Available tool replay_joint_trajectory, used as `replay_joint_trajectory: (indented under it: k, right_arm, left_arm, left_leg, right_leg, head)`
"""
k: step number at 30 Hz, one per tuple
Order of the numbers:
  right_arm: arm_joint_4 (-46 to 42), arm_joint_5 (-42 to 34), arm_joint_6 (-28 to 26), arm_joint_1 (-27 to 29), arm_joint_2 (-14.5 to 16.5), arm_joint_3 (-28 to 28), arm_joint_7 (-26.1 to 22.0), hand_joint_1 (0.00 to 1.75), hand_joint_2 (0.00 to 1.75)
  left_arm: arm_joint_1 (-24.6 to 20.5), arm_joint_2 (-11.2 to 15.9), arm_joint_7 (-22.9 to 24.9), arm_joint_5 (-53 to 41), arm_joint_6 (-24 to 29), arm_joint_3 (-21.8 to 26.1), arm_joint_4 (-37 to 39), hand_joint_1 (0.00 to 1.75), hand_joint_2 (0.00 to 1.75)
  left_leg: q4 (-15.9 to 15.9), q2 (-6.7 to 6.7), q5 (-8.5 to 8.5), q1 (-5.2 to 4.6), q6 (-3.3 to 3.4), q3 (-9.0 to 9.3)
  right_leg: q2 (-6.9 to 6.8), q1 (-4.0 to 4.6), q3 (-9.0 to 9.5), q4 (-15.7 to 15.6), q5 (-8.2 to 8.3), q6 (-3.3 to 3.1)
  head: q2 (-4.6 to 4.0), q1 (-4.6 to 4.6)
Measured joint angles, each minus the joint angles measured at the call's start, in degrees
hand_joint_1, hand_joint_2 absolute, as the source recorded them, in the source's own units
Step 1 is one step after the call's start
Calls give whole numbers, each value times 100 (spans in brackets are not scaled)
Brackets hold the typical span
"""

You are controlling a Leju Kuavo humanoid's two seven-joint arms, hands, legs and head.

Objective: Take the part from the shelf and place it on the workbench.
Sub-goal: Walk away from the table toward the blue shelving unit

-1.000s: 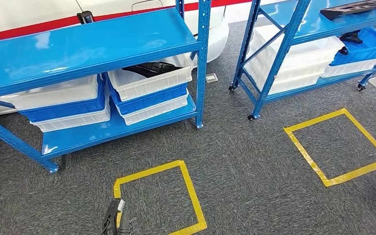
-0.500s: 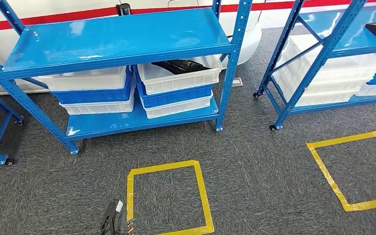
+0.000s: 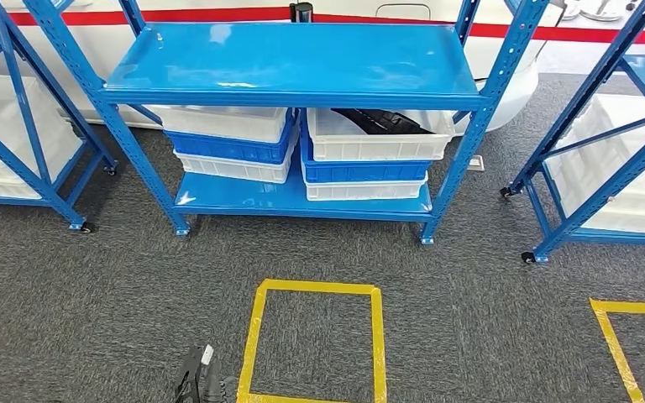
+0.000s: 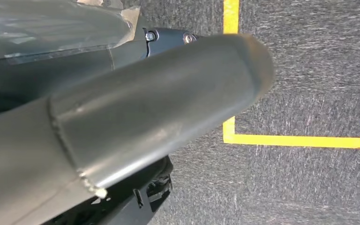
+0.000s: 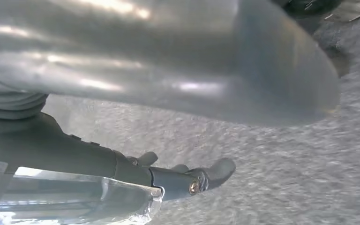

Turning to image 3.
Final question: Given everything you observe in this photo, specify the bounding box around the black part in crate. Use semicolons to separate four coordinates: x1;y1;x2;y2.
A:
330;107;436;137

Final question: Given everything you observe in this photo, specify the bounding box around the blue metal shelf rack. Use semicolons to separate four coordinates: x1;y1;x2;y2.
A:
0;0;119;234
20;0;553;246
499;0;645;264

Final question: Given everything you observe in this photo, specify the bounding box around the blue plastic crate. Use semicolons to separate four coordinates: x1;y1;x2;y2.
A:
162;110;300;167
298;119;434;186

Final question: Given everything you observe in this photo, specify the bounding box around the yellow floor tape square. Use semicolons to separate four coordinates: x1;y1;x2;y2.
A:
236;278;388;403
588;297;645;403

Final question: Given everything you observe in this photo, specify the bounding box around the white car with red stripe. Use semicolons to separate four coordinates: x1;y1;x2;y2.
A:
0;0;542;138

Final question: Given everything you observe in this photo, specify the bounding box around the white floor stand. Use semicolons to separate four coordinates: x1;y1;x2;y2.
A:
554;0;644;24

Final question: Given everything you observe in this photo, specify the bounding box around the black stanchion post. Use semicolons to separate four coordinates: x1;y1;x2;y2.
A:
288;1;315;24

